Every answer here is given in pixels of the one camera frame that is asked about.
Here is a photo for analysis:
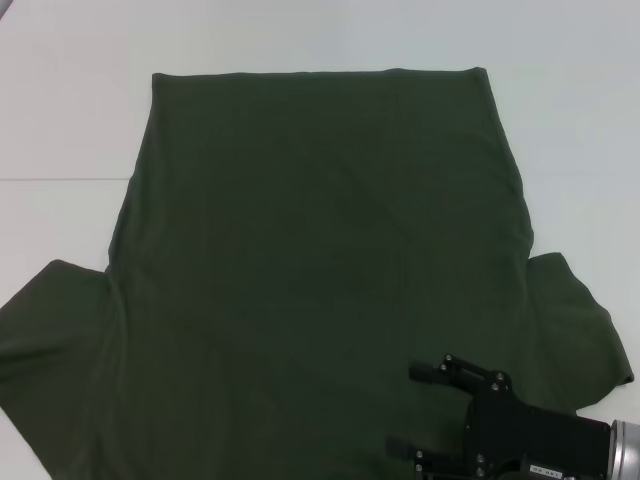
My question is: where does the dark green shirt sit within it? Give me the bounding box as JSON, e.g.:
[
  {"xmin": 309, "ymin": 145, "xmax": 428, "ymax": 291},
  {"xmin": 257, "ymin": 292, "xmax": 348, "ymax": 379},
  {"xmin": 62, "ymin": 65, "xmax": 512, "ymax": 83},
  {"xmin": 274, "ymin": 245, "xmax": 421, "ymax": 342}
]
[{"xmin": 0, "ymin": 66, "xmax": 635, "ymax": 480}]

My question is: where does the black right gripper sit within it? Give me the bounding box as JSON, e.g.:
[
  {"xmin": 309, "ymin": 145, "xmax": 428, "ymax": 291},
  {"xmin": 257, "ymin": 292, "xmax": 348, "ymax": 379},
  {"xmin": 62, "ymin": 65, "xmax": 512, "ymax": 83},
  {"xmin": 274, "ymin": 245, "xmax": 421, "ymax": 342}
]
[{"xmin": 386, "ymin": 352, "xmax": 614, "ymax": 480}]

